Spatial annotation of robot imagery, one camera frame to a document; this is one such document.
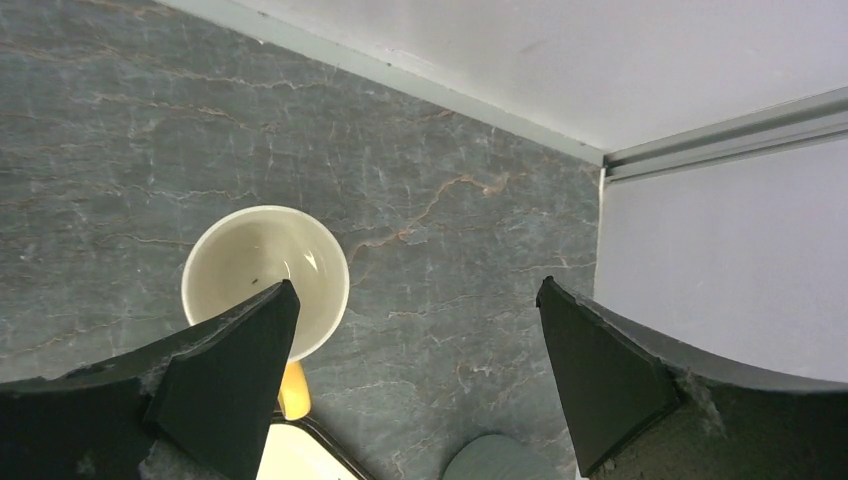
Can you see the grey-green ceramic mug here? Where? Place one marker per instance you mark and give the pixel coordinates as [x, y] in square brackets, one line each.
[496, 456]

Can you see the strawberry print serving tray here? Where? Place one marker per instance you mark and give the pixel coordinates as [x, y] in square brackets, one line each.
[302, 450]

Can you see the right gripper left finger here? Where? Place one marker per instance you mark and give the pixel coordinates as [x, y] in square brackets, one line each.
[206, 393]

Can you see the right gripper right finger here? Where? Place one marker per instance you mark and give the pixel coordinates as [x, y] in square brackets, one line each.
[640, 404]

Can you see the yellow ceramic mug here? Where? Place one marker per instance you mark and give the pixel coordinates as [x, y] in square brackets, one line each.
[253, 248]

